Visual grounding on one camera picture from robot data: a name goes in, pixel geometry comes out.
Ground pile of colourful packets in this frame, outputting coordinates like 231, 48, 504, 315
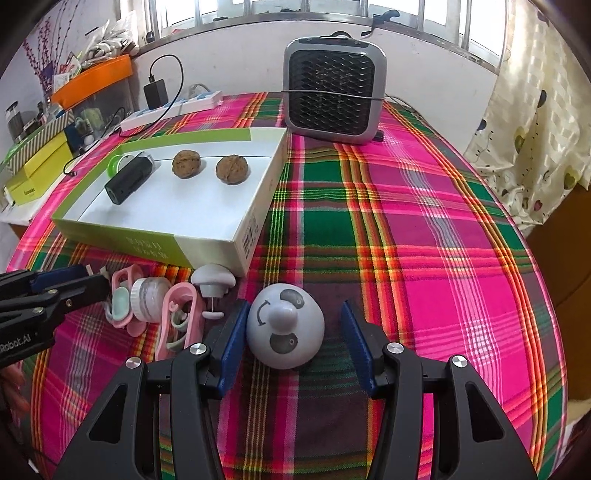
51, 51, 84, 88

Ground white side table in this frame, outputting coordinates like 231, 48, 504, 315
0, 196, 33, 227

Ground black charger cable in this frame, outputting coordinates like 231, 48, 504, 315
64, 54, 185, 176

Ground green toy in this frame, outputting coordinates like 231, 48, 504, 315
76, 108, 101, 134

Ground black bike light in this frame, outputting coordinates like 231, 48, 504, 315
104, 154, 155, 205

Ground glass jar with dark lid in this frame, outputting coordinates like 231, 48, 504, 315
6, 102, 26, 144

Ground clear bin with orange lid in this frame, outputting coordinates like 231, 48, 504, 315
51, 53, 134, 139

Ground white mushroom-shaped knob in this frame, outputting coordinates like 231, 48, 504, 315
191, 263, 237, 320

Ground pink cable winder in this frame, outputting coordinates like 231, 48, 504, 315
154, 282, 204, 361

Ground brown wooden furniture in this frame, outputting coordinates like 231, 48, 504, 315
526, 180, 591, 416

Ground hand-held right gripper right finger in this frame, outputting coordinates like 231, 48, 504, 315
341, 299, 539, 480

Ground cream printed curtain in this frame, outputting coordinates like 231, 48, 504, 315
464, 0, 591, 227

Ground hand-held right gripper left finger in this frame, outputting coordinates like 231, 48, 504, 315
54, 299, 252, 480

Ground white power strip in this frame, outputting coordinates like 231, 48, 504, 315
120, 90, 223, 134

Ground yellow cardboard box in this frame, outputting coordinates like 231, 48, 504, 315
4, 134, 75, 208

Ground green white spool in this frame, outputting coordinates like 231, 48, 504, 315
107, 151, 151, 177

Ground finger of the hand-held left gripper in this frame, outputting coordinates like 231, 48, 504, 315
0, 275, 112, 340
0, 264, 93, 301

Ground purple flower branches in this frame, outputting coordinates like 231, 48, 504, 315
23, 14, 70, 93

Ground plaid blanket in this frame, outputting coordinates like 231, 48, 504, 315
7, 91, 568, 480

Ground striped green white box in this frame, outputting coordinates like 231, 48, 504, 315
0, 111, 77, 174

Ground pink clip with mint pad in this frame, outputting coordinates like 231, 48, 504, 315
105, 268, 141, 329

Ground brown walnut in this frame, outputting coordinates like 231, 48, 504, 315
172, 149, 202, 177
216, 154, 250, 185

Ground white ribbed cap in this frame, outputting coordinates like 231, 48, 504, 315
130, 277, 172, 324

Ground metal window grille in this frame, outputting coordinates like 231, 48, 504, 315
115, 0, 509, 70

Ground white plastic bag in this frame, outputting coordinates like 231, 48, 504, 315
83, 18, 139, 58

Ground green white cardboard box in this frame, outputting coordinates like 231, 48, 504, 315
51, 127, 288, 278

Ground white oval device with knob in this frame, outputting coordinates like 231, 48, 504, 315
246, 283, 325, 370

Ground black charger adapter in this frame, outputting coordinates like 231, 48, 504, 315
144, 79, 168, 109

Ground grey space heater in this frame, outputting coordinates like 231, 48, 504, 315
281, 36, 387, 146

